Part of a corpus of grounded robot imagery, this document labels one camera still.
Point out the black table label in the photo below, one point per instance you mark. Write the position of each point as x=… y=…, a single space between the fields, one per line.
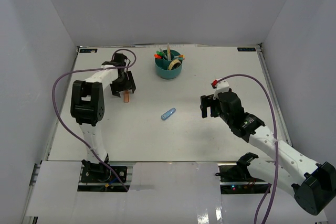
x=246 y=49
x=87 y=51

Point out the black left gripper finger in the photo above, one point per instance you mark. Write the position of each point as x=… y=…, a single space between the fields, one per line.
x=132 y=86
x=116 y=89

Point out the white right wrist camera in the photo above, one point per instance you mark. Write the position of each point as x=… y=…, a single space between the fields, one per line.
x=219 y=86

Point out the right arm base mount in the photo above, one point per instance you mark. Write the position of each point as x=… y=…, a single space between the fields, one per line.
x=235 y=179

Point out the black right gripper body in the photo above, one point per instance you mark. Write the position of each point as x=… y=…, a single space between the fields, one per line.
x=216 y=109

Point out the beige masking tape roll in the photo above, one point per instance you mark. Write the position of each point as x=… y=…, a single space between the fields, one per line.
x=174 y=64

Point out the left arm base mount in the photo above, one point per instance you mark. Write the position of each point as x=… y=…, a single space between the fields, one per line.
x=98 y=173

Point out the grey mechanical pencil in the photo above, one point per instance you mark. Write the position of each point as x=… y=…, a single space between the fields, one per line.
x=164 y=55

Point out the pink pen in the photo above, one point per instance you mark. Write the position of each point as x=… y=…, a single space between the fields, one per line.
x=168 y=52

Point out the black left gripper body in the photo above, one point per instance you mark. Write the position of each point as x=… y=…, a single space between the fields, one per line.
x=122 y=83

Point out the left black table label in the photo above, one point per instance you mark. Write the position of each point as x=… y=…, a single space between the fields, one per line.
x=87 y=51

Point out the teal round organizer container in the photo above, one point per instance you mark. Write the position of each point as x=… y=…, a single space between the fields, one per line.
x=162 y=64

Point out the right black table label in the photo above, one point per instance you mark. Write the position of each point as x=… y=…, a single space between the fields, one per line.
x=246 y=49

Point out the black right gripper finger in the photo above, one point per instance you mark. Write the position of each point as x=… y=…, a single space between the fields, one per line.
x=204 y=110
x=207 y=100

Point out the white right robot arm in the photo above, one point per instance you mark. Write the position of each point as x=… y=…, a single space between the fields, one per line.
x=310 y=183

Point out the white marker orange cap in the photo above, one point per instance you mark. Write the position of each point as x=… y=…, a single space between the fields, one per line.
x=180 y=55

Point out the orange eraser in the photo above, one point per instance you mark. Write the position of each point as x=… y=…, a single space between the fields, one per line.
x=126 y=97

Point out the blue correction tape dispenser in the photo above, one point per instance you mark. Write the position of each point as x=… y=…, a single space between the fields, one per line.
x=168 y=113

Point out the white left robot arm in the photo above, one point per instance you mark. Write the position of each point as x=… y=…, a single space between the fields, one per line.
x=87 y=101

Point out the orange cap black highlighter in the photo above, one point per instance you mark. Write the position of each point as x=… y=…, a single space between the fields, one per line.
x=158 y=56

